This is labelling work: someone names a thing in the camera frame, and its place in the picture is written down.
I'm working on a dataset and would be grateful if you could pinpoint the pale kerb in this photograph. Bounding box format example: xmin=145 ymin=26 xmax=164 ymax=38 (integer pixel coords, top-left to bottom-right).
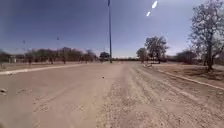
xmin=143 ymin=63 xmax=224 ymax=92
xmin=0 ymin=62 xmax=98 ymax=76

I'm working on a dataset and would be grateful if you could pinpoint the row of trees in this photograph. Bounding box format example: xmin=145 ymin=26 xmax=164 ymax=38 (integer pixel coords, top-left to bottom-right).
xmin=0 ymin=46 xmax=98 ymax=65

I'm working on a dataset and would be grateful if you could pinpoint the bare dirt ground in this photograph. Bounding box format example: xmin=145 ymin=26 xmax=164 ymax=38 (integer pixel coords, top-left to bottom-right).
xmin=0 ymin=61 xmax=96 ymax=72
xmin=148 ymin=62 xmax=224 ymax=89

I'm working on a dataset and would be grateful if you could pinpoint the tall dark pole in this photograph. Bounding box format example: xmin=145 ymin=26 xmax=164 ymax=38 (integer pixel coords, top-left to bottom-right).
xmin=107 ymin=0 xmax=113 ymax=64

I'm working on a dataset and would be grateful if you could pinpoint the dark bush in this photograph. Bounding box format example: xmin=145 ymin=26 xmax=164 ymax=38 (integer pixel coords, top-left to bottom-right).
xmin=174 ymin=50 xmax=198 ymax=65

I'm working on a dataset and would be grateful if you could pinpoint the brown dirt road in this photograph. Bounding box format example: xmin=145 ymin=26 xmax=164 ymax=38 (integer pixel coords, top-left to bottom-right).
xmin=0 ymin=61 xmax=224 ymax=128

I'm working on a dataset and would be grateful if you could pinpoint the small leafy tree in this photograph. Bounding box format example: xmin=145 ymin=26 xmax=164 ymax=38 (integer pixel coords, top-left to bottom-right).
xmin=136 ymin=47 xmax=149 ymax=64

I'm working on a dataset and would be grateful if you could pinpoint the small dark tree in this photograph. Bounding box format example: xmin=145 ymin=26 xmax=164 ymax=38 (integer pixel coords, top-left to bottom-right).
xmin=99 ymin=51 xmax=111 ymax=63

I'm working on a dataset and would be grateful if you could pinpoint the large bare tree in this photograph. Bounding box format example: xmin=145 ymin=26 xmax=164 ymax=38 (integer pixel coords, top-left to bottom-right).
xmin=188 ymin=0 xmax=224 ymax=72

